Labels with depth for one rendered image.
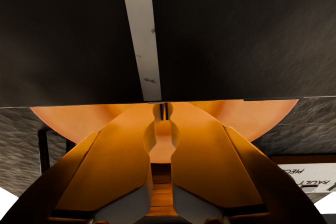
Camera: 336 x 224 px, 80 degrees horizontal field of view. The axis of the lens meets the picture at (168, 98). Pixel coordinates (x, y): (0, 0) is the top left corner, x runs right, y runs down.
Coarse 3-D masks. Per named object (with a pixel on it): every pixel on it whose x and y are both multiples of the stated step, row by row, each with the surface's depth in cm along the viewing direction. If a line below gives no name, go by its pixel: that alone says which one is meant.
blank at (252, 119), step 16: (48, 112) 12; (64, 112) 12; (80, 112) 12; (96, 112) 12; (112, 112) 12; (208, 112) 13; (224, 112) 12; (240, 112) 12; (256, 112) 12; (272, 112) 12; (288, 112) 12; (64, 128) 13; (80, 128) 13; (96, 128) 13; (160, 128) 14; (240, 128) 13; (256, 128) 13; (160, 144) 15; (160, 160) 16
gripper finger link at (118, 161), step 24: (120, 120) 10; (144, 120) 10; (96, 144) 8; (120, 144) 8; (144, 144) 9; (96, 168) 7; (120, 168) 7; (144, 168) 7; (72, 192) 6; (96, 192) 6; (120, 192) 6; (144, 192) 7; (72, 216) 6; (96, 216) 6; (120, 216) 7
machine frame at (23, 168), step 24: (0, 120) 24; (24, 120) 24; (288, 120) 25; (312, 120) 25; (0, 144) 39; (24, 144) 39; (48, 144) 39; (264, 144) 40; (288, 144) 40; (312, 144) 40; (0, 168) 46; (24, 168) 47
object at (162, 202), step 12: (156, 168) 25; (168, 168) 25; (156, 180) 24; (168, 180) 24; (156, 192) 23; (168, 192) 23; (156, 204) 22; (168, 204) 22; (144, 216) 20; (156, 216) 20; (168, 216) 20
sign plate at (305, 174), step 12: (276, 156) 43; (288, 156) 43; (300, 156) 43; (312, 156) 43; (324, 156) 43; (288, 168) 43; (300, 168) 43; (312, 168) 43; (324, 168) 43; (300, 180) 48; (312, 180) 48; (324, 180) 48; (312, 192) 54; (324, 192) 54
